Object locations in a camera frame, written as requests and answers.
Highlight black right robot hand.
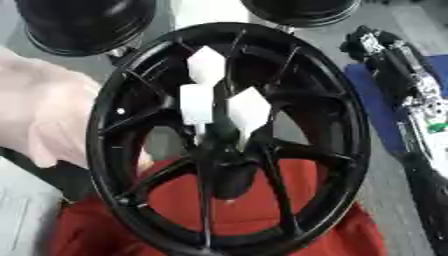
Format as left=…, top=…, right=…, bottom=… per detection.
left=339, top=25, right=426, bottom=104

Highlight black spoked wheel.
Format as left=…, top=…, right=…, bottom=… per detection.
left=84, top=21, right=373, bottom=256

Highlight black round wheel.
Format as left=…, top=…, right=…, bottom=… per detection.
left=238, top=0, right=364, bottom=29
left=12, top=0, right=160, bottom=57

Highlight blue cloth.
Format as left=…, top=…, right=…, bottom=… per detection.
left=343, top=54, right=448, bottom=155

